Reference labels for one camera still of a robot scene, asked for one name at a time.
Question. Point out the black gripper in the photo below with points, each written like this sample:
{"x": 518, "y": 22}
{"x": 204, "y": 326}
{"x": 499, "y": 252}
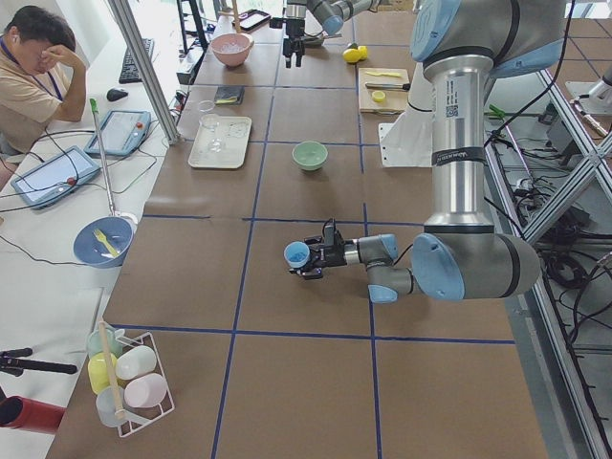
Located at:
{"x": 293, "y": 37}
{"x": 334, "y": 255}

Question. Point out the light blue plastic cup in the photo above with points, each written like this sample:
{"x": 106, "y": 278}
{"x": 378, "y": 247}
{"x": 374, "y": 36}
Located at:
{"x": 297, "y": 254}

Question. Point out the mint green bowl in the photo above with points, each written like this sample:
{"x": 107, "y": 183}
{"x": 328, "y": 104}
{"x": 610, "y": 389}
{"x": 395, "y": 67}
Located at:
{"x": 310, "y": 155}

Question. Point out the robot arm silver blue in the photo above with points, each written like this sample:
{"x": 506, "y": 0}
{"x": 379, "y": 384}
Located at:
{"x": 330, "y": 15}
{"x": 458, "y": 255}

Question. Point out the pink bowl with ice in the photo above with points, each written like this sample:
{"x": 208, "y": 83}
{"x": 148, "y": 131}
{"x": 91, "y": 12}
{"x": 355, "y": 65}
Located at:
{"x": 232, "y": 49}

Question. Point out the large blue bowl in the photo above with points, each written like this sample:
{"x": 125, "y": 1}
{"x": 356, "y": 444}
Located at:
{"x": 89, "y": 251}

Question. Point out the yellow lemon upper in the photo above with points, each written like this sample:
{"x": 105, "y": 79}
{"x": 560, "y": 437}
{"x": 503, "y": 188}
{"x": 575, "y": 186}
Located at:
{"x": 352, "y": 55}

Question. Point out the yellow lemon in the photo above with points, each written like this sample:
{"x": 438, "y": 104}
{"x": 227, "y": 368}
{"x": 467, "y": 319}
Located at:
{"x": 363, "y": 51}
{"x": 352, "y": 55}

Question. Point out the dark grey folded cloth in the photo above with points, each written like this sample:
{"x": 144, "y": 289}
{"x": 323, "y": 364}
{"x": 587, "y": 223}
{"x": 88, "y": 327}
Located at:
{"x": 229, "y": 95}

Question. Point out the yellow lemon lower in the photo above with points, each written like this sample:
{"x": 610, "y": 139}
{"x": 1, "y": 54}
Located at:
{"x": 363, "y": 51}

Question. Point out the wooden cutting board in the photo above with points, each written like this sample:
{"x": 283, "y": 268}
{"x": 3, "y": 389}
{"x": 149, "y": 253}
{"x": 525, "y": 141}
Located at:
{"x": 395, "y": 102}

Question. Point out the half lemon slice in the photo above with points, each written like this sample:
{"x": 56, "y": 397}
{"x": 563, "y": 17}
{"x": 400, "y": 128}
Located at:
{"x": 378, "y": 96}

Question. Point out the yellow plastic knife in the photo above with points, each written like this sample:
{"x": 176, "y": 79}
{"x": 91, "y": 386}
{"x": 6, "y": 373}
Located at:
{"x": 384, "y": 74}

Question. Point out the cream bear tray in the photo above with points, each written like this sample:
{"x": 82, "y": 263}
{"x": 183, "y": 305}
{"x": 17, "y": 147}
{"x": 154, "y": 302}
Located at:
{"x": 235, "y": 132}

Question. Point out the clear wine glass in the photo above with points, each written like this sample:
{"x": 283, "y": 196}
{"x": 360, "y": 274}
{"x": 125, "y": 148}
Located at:
{"x": 209, "y": 138}

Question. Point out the black computer mouse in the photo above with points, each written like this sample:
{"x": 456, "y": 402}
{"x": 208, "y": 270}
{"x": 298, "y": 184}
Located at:
{"x": 115, "y": 94}

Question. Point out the blue teach pendant far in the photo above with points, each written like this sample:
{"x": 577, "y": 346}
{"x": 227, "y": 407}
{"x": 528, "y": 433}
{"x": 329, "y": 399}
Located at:
{"x": 123, "y": 131}

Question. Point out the blue teach pendant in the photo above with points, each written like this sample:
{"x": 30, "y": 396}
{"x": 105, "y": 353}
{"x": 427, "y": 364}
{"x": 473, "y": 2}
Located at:
{"x": 51, "y": 181}
{"x": 123, "y": 131}

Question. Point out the long metal grabber stick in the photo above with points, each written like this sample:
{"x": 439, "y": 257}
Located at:
{"x": 114, "y": 212}

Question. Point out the yellow plastic fork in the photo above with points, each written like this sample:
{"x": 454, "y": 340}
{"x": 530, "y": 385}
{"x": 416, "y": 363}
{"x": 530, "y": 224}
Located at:
{"x": 102, "y": 238}

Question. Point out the seated person beige shirt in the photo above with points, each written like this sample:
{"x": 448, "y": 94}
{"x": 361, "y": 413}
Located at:
{"x": 42, "y": 77}

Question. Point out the blue teach pendant near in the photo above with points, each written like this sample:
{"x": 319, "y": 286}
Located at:
{"x": 51, "y": 181}

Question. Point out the red cylinder bottle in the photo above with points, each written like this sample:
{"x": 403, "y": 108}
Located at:
{"x": 31, "y": 415}

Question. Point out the metal handled knife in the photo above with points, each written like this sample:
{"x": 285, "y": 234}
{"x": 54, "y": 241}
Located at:
{"x": 388, "y": 86}

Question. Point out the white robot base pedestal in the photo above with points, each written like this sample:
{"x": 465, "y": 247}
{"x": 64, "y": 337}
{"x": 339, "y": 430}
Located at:
{"x": 407, "y": 142}

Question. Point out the white wire cup rack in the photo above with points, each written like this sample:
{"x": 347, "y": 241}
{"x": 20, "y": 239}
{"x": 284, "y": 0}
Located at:
{"x": 127, "y": 377}

